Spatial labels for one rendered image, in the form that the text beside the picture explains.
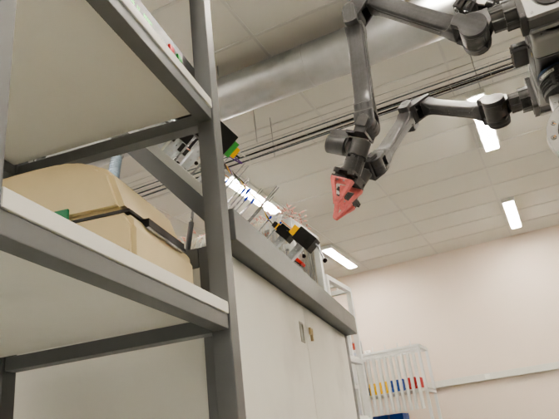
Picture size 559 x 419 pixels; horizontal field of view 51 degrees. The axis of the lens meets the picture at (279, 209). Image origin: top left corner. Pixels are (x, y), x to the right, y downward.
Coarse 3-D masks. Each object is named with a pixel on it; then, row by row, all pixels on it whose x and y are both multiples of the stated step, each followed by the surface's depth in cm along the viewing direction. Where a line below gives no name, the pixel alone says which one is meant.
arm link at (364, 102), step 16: (352, 16) 177; (352, 32) 179; (352, 48) 177; (352, 64) 175; (368, 64) 174; (352, 80) 174; (368, 80) 171; (368, 96) 169; (368, 112) 167; (368, 128) 165
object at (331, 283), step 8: (328, 280) 465; (336, 280) 484; (328, 288) 461; (336, 288) 519; (344, 288) 500; (352, 296) 512; (352, 304) 507; (352, 312) 504; (360, 352) 491; (352, 360) 466; (360, 360) 485; (360, 368) 486; (360, 376) 484; (368, 392) 480; (368, 400) 476; (368, 408) 474; (360, 416) 454; (368, 416) 470
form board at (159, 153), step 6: (132, 132) 128; (150, 150) 124; (156, 150) 124; (162, 150) 123; (156, 156) 123; (162, 156) 123; (168, 156) 122; (168, 162) 122; (174, 162) 121; (174, 168) 121; (180, 168) 120; (180, 174) 120; (186, 174) 119; (186, 180) 119; (192, 180) 118; (198, 180) 119; (192, 186) 118; (198, 186) 117; (198, 192) 117
